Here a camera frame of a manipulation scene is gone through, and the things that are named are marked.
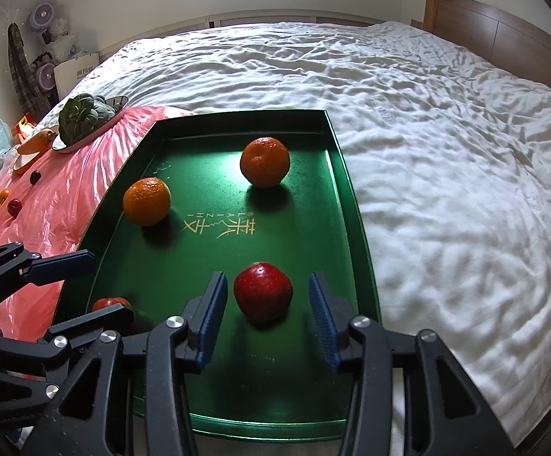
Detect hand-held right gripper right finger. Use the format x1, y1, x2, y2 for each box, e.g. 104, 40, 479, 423
308, 271, 518, 456

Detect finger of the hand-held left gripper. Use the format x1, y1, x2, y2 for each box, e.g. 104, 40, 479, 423
38, 305, 136, 357
0, 242, 96, 295

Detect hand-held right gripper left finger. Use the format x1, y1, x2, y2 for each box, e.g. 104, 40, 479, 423
19, 271, 229, 456

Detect green rectangular tray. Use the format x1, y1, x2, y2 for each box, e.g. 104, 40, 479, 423
52, 109, 381, 442

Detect large bumpy orange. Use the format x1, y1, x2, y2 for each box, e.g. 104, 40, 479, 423
240, 137, 291, 188

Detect pink plastic sheet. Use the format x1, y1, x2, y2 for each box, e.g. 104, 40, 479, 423
0, 104, 200, 343

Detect orange rimmed plate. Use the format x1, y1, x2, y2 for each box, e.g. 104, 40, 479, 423
11, 145, 50, 175

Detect white plate with greens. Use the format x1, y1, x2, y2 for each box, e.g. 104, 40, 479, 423
52, 96, 130, 154

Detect red lantern bag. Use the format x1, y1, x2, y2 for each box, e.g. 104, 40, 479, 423
15, 114, 36, 138

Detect green leafy vegetable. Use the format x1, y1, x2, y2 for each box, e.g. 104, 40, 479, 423
58, 94, 118, 146

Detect purple fan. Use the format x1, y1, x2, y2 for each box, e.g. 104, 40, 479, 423
35, 63, 57, 96
25, 2, 60, 29

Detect white cardboard box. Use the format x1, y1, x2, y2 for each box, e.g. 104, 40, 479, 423
53, 51, 100, 100

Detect white plastic bags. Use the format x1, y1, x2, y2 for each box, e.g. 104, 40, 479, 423
47, 16, 79, 60

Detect white coat rack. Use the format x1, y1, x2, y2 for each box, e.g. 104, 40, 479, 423
0, 2, 22, 27

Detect wooden headboard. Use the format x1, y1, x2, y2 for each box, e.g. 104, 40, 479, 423
411, 0, 551, 91

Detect beige wooden bed rail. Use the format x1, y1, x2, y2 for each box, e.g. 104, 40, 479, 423
97, 7, 385, 55

